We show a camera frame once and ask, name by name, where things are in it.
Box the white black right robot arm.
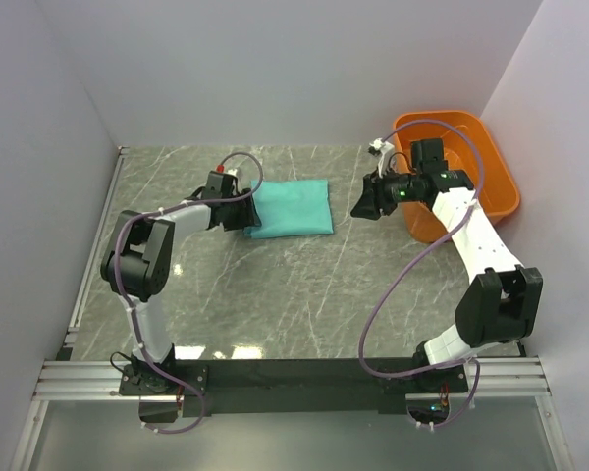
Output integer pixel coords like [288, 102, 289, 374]
[350, 138, 543, 392]

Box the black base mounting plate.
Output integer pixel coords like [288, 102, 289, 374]
[119, 358, 469, 423]

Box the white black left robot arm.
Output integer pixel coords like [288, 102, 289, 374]
[100, 165, 263, 394]

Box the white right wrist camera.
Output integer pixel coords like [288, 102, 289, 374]
[368, 138, 396, 178]

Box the teal t shirt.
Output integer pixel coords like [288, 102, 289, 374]
[243, 180, 334, 239]

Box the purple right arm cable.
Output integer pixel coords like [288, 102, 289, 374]
[357, 116, 487, 433]

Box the aluminium frame rail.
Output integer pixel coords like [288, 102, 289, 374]
[32, 357, 551, 401]

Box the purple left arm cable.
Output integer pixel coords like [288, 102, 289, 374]
[110, 151, 265, 435]

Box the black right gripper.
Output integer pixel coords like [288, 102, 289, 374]
[349, 164, 421, 221]

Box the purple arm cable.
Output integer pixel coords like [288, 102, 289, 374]
[357, 116, 487, 433]
[110, 151, 265, 435]

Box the orange plastic basket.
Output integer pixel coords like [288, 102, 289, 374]
[392, 110, 520, 225]

